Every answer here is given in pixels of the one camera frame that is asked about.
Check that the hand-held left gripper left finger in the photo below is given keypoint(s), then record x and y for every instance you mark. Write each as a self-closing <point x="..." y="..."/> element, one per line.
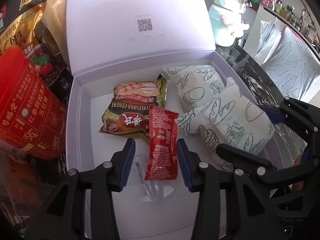
<point x="127" y="162"/>

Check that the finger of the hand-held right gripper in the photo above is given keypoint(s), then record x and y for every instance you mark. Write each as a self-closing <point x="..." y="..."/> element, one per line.
<point x="240" y="156"/>
<point x="271" y="113"/>

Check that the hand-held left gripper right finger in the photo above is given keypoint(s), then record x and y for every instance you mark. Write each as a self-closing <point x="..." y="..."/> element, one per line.
<point x="185" y="165"/>

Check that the red ketchup packet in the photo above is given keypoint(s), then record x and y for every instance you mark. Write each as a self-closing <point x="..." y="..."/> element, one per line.
<point x="161" y="140"/>

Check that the clear acrylic stand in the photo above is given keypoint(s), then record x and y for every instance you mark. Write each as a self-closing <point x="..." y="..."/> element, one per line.
<point x="155" y="190"/>

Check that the white gift box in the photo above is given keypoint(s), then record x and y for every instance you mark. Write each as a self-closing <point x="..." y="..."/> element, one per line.
<point x="125" y="42"/>

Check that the brown snack packet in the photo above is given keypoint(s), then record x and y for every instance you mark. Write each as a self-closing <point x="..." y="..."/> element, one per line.
<point x="130" y="110"/>

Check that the grey leaf-pattern chair cushion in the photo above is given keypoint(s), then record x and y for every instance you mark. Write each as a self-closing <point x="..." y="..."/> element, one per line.
<point x="292" y="65"/>

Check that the shelf of small ornaments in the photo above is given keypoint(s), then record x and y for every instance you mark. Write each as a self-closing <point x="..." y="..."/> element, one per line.
<point x="295" y="15"/>

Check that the white toy kettle figure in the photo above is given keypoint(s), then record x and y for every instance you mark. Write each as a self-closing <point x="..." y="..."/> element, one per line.
<point x="225" y="15"/>

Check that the red canister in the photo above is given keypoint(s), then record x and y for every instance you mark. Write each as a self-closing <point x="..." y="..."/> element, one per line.
<point x="25" y="105"/>

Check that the dark bag with strawberry print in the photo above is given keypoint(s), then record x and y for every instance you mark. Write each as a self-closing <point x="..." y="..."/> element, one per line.
<point x="50" y="67"/>

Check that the brown paper bag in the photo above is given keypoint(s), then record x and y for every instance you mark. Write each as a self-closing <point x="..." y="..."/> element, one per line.
<point x="56" y="25"/>

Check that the black and gold snack bag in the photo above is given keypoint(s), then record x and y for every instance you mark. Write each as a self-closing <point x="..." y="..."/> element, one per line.
<point x="17" y="17"/>

